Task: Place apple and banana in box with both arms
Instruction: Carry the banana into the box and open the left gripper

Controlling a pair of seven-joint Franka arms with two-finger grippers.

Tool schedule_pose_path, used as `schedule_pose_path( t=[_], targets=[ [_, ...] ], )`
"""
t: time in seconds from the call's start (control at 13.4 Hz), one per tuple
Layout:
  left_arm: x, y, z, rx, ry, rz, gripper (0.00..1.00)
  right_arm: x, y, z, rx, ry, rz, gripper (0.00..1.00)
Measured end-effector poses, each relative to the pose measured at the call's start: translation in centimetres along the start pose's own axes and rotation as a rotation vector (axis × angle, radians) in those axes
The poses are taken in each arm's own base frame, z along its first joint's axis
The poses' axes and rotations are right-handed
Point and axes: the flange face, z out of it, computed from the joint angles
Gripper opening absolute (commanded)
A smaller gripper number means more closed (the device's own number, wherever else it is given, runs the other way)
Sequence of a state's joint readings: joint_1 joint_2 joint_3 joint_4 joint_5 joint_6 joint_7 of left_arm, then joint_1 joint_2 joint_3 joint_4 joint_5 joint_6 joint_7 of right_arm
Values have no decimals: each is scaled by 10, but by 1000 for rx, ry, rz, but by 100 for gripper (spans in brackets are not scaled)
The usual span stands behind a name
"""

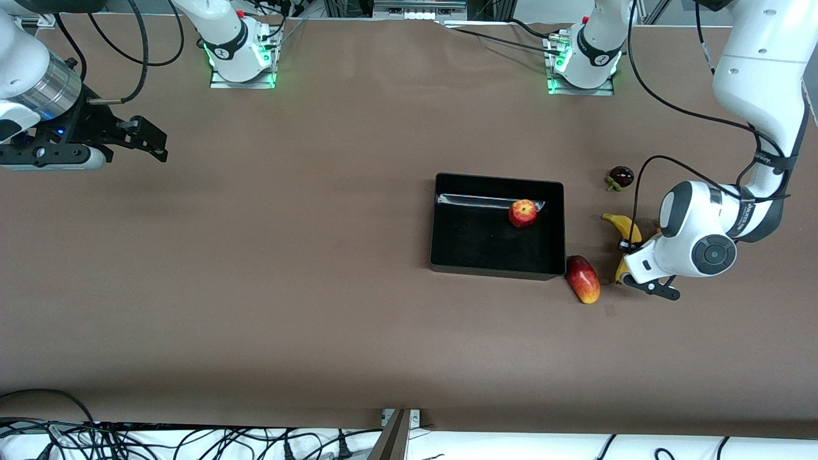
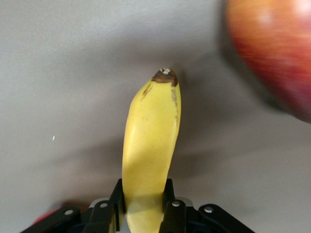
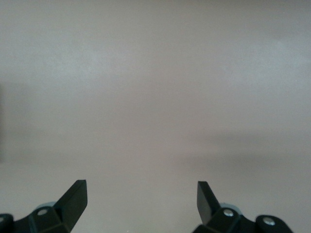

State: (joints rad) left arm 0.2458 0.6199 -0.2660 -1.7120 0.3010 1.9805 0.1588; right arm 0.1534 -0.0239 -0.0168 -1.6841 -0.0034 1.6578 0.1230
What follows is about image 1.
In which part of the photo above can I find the yellow banana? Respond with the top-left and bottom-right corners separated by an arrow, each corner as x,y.
601,213 -> 644,286

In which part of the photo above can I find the small red apple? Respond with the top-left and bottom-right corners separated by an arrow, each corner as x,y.
508,199 -> 539,229

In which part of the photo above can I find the black plastic box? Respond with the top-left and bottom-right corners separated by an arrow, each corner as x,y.
429,172 -> 567,282

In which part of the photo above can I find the red yellow mango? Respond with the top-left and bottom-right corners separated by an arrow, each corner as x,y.
564,255 -> 601,305

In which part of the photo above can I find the dark purple mangosteen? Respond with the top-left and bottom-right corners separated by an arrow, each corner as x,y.
606,165 -> 635,192

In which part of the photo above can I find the dark metal beam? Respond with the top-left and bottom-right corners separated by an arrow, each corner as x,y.
367,409 -> 410,460

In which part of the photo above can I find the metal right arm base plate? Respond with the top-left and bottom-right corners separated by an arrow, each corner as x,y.
210,48 -> 277,89

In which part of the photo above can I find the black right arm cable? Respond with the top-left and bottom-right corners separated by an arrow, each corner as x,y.
54,0 -> 186,106

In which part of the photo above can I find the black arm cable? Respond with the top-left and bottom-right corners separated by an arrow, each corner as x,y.
54,0 -> 186,106
628,0 -> 792,249

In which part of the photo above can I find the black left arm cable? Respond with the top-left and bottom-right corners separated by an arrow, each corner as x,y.
628,0 -> 792,249

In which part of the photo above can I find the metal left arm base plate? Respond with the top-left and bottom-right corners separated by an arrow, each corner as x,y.
546,35 -> 615,96

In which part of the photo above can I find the black base cable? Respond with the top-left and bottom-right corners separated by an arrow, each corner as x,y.
441,19 -> 563,58

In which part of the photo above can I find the black looping cable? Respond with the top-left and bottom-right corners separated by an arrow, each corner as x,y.
0,388 -> 96,426

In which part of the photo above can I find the aluminium frame structure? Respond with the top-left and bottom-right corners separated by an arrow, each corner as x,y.
323,0 -> 518,25

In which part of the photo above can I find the tangle of black cables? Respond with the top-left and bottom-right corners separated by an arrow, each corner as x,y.
0,418 -> 359,460

